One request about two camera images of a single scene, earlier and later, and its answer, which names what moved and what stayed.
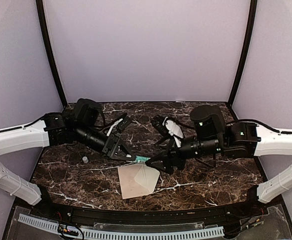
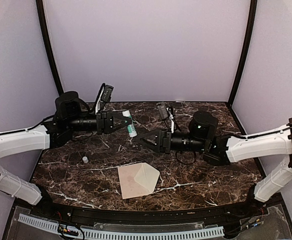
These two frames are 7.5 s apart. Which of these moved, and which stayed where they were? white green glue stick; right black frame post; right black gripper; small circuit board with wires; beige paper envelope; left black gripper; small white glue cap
Moved: right black gripper; white green glue stick; left black gripper
Stayed: small circuit board with wires; right black frame post; small white glue cap; beige paper envelope
